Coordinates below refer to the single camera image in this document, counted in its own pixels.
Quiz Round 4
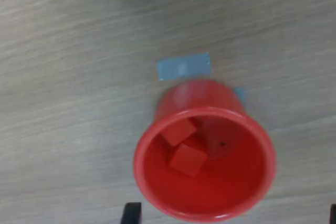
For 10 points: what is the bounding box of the grey-blue tape patch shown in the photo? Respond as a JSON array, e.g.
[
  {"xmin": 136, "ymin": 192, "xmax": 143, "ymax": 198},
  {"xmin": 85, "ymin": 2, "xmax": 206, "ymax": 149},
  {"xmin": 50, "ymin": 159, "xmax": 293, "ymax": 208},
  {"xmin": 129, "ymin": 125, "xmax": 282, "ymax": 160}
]
[
  {"xmin": 156, "ymin": 51, "xmax": 213, "ymax": 82},
  {"xmin": 233, "ymin": 87, "xmax": 248, "ymax": 105}
]

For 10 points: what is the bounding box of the red plastic cup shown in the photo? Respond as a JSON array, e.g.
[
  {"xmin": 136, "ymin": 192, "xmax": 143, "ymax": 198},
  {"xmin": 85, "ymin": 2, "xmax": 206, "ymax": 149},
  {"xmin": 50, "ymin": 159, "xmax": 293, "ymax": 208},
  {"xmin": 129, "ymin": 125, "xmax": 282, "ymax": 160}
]
[{"xmin": 133, "ymin": 79, "xmax": 278, "ymax": 223}]

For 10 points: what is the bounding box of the red wooden cube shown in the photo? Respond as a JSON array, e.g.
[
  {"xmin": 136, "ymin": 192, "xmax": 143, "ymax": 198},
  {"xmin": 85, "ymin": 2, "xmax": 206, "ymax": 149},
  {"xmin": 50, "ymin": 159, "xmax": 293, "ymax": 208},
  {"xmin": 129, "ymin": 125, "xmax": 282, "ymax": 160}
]
[
  {"xmin": 167, "ymin": 143, "xmax": 208, "ymax": 178},
  {"xmin": 159, "ymin": 119, "xmax": 198, "ymax": 147}
]

